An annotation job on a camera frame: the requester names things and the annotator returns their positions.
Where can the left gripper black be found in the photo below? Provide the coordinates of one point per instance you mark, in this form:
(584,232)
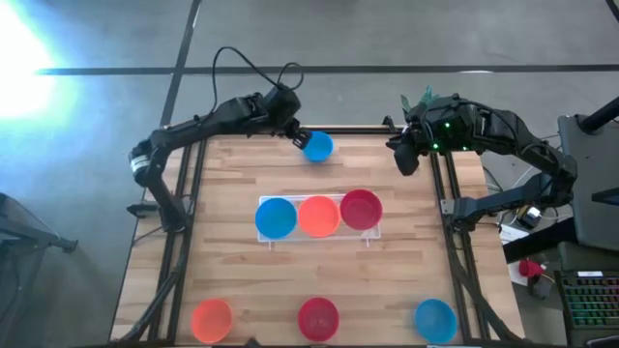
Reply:
(283,108)

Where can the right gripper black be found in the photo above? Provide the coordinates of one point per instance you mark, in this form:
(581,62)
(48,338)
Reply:
(450,125)

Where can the blue mini bowl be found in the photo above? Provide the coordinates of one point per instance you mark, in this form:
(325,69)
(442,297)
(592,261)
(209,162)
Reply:
(275,218)
(435,321)
(320,147)

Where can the red mini bowl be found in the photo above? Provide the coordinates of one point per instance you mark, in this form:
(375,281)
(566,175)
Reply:
(361,210)
(318,319)

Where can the orange mini bowl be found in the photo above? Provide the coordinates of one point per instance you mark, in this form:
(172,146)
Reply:
(211,320)
(319,216)

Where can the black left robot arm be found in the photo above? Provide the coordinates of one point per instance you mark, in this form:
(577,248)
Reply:
(208,121)

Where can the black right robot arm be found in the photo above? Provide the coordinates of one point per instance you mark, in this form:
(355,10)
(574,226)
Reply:
(522,135)

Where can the green plant in white pot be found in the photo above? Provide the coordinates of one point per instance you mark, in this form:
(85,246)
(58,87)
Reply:
(428,96)

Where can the white lattice tray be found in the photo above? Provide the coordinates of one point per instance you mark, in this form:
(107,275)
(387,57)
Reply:
(360,237)

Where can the white paper sheet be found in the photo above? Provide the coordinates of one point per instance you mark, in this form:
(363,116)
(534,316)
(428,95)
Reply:
(512,235)

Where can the black power adapter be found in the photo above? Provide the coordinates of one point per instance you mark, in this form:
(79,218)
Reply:
(531,217)

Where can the black bar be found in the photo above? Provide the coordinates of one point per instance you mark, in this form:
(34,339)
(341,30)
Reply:
(537,241)

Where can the small red object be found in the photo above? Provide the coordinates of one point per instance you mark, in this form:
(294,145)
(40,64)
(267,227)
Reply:
(529,268)

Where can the black flat panel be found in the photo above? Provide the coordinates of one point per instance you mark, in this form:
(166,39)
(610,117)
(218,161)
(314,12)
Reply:
(590,183)

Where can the small black device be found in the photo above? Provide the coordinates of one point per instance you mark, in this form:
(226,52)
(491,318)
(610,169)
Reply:
(539,288)

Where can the black pole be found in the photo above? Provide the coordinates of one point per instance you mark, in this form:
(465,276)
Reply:
(602,115)

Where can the black stand leg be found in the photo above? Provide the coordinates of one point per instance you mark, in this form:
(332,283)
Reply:
(34,237)

